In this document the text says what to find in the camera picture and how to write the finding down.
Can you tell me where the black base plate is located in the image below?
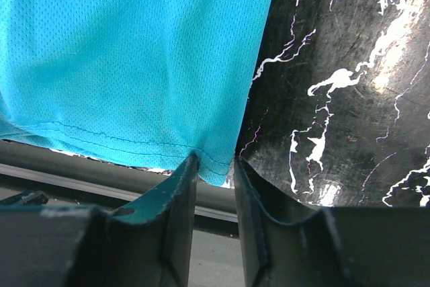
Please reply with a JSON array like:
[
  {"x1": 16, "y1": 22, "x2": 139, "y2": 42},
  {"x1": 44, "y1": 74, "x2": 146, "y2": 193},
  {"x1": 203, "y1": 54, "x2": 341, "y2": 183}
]
[{"x1": 1, "y1": 141, "x2": 245, "y2": 286}]

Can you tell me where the teal t shirt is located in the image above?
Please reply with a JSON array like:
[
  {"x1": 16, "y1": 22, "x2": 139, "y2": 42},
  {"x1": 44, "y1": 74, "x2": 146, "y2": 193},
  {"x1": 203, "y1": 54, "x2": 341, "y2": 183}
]
[{"x1": 1, "y1": 0, "x2": 271, "y2": 186}]

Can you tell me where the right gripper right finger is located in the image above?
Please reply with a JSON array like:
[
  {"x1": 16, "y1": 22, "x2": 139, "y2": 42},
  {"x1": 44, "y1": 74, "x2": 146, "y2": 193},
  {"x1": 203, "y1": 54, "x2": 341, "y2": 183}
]
[{"x1": 234, "y1": 158, "x2": 348, "y2": 286}]

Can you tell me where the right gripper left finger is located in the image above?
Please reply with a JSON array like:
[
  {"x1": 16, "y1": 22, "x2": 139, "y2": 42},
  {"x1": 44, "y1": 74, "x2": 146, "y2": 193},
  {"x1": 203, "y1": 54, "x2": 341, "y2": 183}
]
[{"x1": 67, "y1": 154, "x2": 199, "y2": 286}]

